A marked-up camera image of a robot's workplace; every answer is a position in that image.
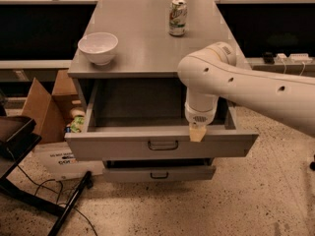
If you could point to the white bowl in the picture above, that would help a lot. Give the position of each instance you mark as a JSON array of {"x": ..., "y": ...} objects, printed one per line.
[{"x": 99, "y": 47}]

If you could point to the green white soda can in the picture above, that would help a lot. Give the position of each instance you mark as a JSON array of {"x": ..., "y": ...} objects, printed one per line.
[{"x": 177, "y": 17}]

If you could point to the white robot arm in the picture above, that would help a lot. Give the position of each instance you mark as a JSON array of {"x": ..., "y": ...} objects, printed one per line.
[{"x": 211, "y": 73}]

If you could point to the black small device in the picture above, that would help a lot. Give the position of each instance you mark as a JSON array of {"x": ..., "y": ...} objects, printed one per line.
[{"x": 268, "y": 57}]

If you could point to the green toy figure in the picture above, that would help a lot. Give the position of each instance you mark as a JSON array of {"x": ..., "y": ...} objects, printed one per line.
[{"x": 77, "y": 121}]

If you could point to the black metal stand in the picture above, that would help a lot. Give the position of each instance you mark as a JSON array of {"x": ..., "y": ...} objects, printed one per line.
[{"x": 17, "y": 139}]

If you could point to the grey drawer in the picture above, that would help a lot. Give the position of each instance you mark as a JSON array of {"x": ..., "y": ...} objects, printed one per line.
[
  {"x": 159, "y": 170},
  {"x": 143, "y": 119}
]

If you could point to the grey bottom drawer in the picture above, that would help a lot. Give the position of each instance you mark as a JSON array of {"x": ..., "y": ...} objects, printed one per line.
[{"x": 159, "y": 170}]

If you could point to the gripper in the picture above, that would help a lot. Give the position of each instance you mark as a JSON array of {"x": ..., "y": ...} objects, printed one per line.
[{"x": 198, "y": 117}]

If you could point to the brown cardboard box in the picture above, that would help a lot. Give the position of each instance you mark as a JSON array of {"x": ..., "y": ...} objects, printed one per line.
[{"x": 51, "y": 113}]

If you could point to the white power strip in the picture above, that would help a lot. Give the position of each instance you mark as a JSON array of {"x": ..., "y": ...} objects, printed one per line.
[{"x": 295, "y": 58}]

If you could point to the grey top drawer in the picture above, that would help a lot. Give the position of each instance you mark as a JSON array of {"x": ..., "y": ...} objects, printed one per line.
[{"x": 143, "y": 119}]

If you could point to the grey drawer cabinet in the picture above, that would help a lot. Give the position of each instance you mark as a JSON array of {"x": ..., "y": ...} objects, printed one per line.
[{"x": 145, "y": 47}]

